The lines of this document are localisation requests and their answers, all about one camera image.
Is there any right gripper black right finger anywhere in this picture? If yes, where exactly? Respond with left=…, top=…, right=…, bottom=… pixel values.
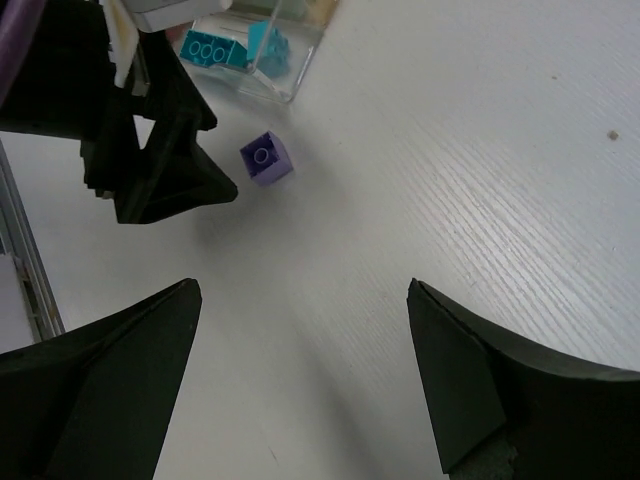
left=407, top=280, right=639, bottom=479

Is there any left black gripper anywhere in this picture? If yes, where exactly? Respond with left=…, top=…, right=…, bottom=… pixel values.
left=1, top=1, right=238, bottom=224

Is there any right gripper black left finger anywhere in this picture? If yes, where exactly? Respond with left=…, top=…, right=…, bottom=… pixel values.
left=1, top=278, right=202, bottom=479

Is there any long cyan lego brick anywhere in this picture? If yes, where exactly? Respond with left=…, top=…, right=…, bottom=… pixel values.
left=179, top=30, right=247, bottom=69

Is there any small cyan lego brick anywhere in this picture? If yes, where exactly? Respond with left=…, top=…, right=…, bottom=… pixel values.
left=247, top=21, right=290, bottom=79

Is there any purple lego brick left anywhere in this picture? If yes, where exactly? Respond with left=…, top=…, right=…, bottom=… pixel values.
left=239, top=131, right=294, bottom=186

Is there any clear compartment organizer box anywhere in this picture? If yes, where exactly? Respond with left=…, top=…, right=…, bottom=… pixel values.
left=174, top=0, right=339, bottom=103

